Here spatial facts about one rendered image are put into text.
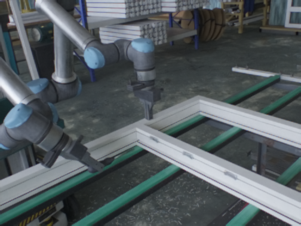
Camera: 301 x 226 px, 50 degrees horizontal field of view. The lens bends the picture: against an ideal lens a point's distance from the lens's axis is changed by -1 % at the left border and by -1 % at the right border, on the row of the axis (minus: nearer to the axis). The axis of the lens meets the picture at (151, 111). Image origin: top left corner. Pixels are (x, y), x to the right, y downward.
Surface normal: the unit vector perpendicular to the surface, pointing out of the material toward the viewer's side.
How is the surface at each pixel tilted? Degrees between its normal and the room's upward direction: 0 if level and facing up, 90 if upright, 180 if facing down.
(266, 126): 90
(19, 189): 90
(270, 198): 90
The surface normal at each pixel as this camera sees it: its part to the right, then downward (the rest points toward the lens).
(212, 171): -0.75, 0.32
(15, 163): 0.80, 0.19
